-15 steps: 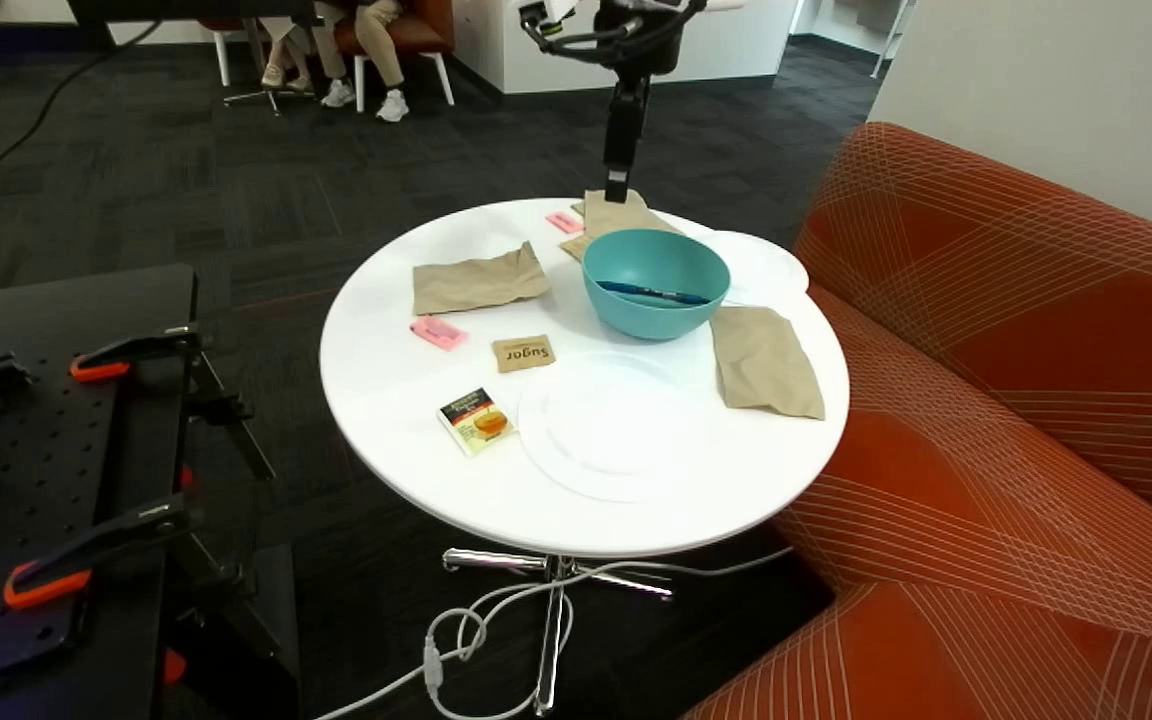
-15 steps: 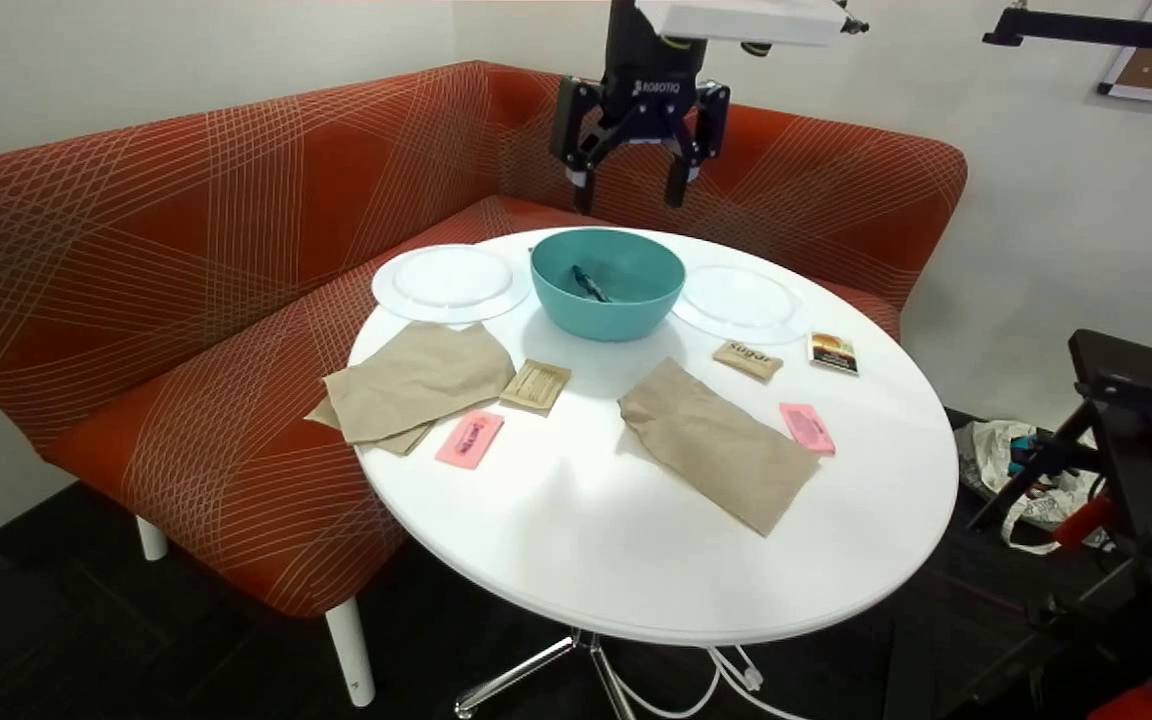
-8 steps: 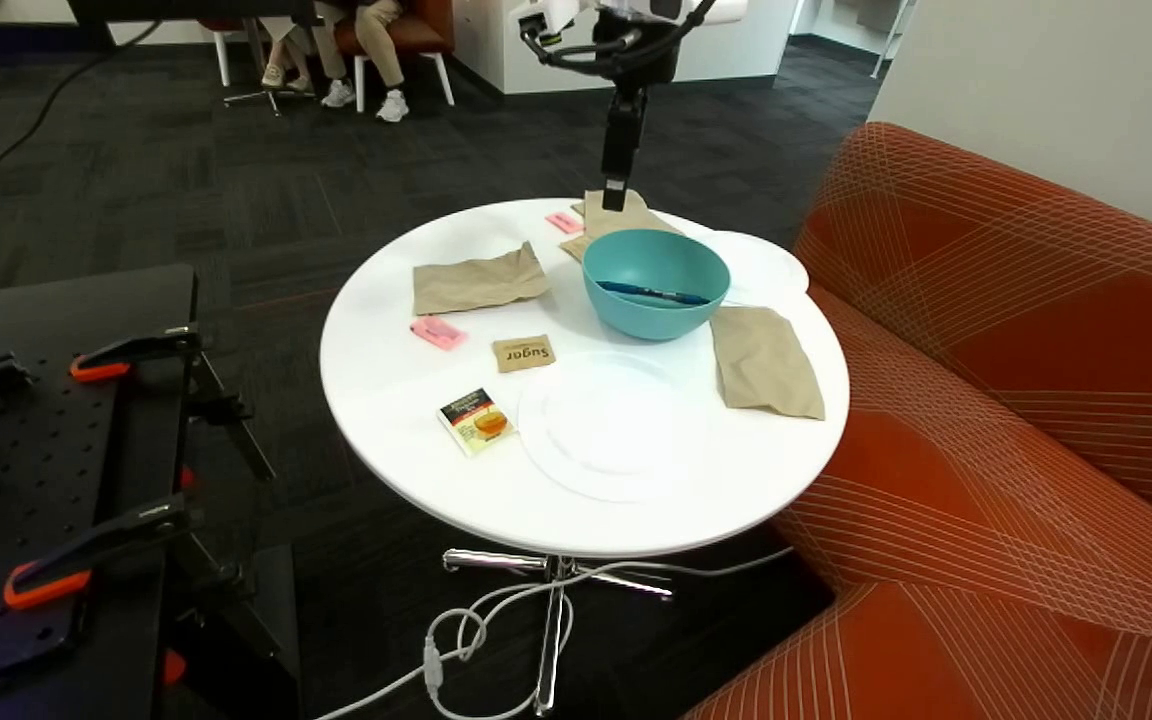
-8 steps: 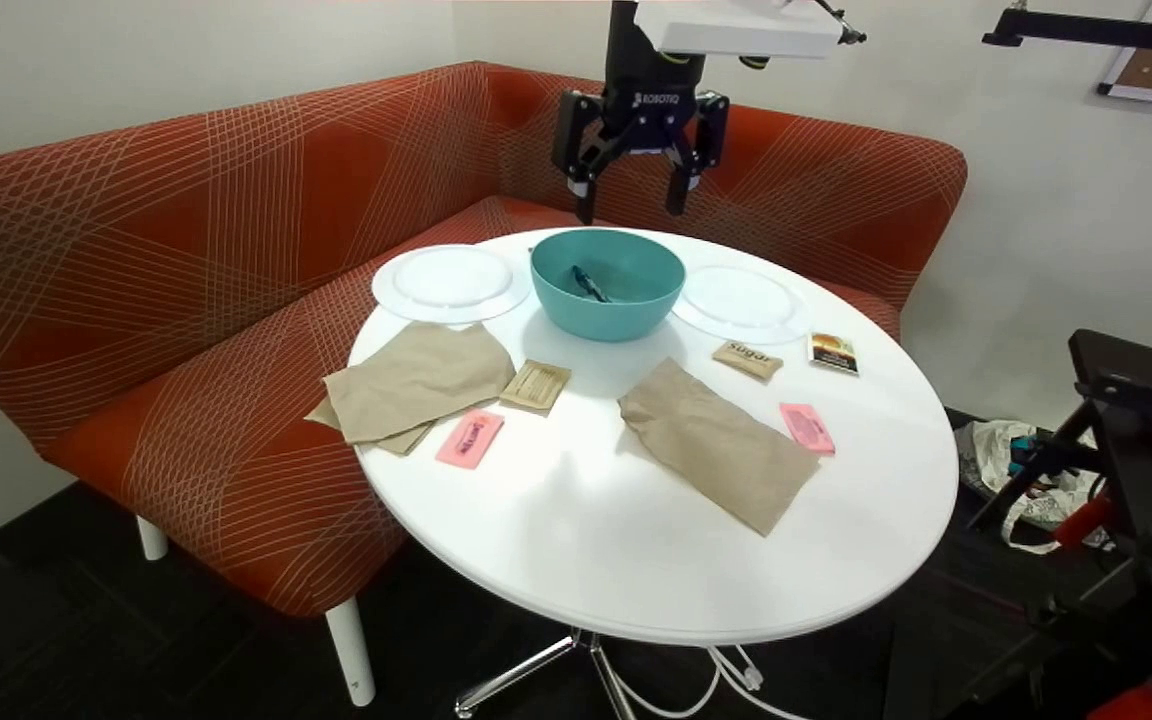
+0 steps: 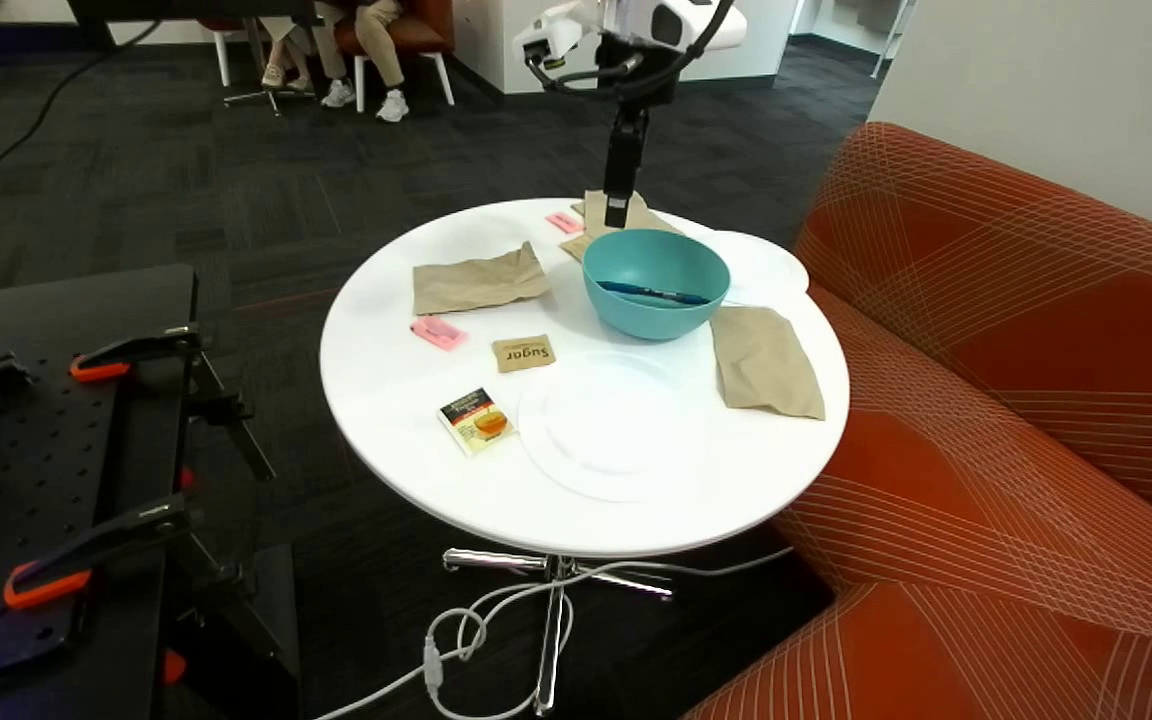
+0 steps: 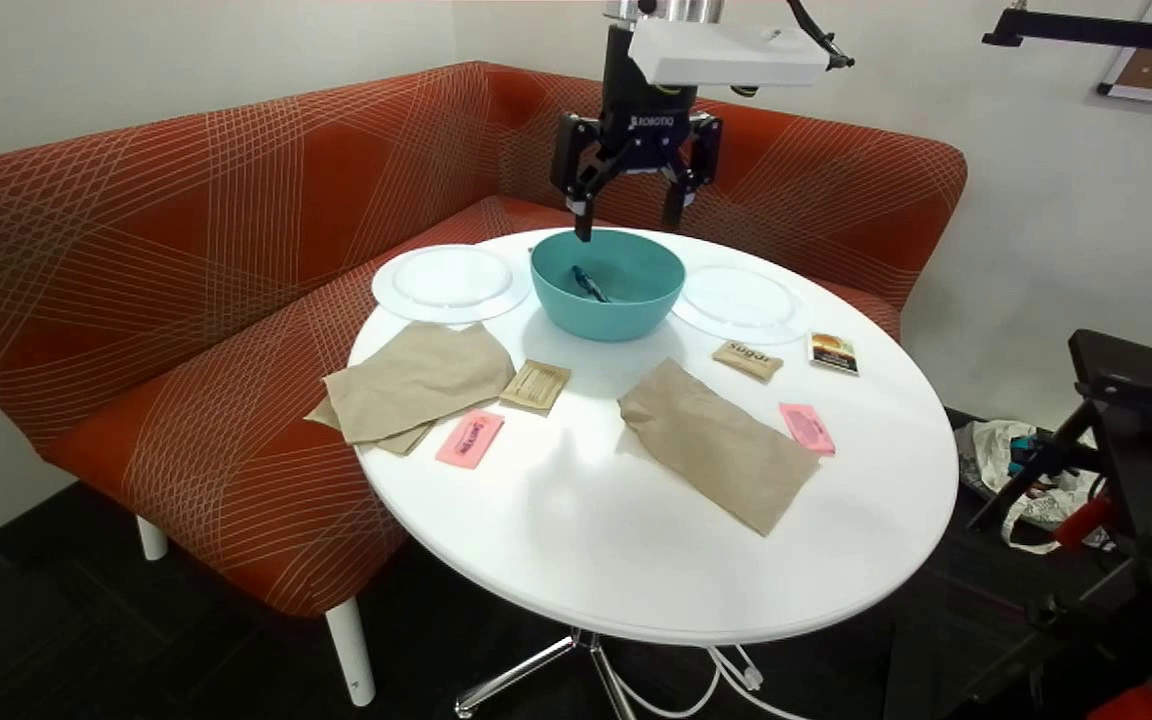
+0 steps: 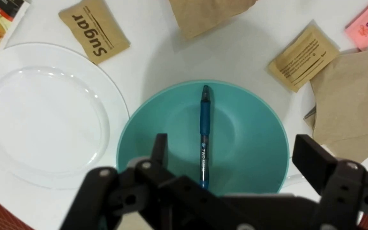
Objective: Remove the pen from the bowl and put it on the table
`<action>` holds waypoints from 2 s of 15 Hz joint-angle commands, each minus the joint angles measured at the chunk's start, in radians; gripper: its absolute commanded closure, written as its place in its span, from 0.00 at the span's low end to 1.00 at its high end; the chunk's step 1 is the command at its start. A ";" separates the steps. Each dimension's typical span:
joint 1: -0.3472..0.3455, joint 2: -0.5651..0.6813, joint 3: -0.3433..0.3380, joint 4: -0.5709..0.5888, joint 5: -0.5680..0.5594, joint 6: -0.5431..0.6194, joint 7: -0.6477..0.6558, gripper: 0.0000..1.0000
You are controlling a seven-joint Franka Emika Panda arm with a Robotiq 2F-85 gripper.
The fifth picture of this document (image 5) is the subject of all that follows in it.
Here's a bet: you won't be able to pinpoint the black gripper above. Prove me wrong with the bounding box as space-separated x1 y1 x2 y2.
594 42 666 232

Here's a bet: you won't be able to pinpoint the dark blue pen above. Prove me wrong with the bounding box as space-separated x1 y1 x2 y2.
594 274 716 308

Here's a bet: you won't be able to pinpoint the teal plastic bowl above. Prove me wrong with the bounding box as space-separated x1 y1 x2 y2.
581 222 736 349

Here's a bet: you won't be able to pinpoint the white cabinet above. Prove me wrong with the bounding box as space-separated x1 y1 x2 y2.
451 0 800 98

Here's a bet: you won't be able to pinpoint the small brown sugar packet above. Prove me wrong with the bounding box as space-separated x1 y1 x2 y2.
488 331 560 377

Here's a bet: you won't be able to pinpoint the orange seat chair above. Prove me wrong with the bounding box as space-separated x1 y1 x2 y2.
331 0 463 113

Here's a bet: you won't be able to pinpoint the white round plate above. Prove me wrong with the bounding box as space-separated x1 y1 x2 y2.
515 349 729 508

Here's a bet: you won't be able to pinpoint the seated person white sneakers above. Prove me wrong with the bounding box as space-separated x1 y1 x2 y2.
310 0 417 126

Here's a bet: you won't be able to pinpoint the black orange tea packet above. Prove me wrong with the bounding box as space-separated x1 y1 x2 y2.
435 382 515 459

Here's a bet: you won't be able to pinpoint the seated person beige trousers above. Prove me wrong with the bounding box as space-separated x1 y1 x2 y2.
253 0 319 97

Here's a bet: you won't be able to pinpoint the chrome table base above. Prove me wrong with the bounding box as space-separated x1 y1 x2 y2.
441 539 675 715

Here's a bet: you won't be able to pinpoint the white leg chair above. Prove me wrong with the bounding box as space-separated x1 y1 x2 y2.
203 19 280 121

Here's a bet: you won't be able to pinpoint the orange patterned corner sofa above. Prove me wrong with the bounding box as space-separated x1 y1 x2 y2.
680 116 1152 720

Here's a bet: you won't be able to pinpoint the black orange bar clamp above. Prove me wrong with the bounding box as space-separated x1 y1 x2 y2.
69 324 275 484
0 492 195 615

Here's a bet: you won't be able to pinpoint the black robot mounting stand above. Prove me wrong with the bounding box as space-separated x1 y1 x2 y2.
0 259 307 720

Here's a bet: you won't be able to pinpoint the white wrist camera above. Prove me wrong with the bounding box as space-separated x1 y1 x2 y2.
515 0 594 68

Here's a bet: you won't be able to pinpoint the white power cable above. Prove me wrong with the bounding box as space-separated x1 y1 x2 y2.
310 534 800 720

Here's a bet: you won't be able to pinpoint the black floor cable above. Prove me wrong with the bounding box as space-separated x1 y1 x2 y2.
0 10 167 201

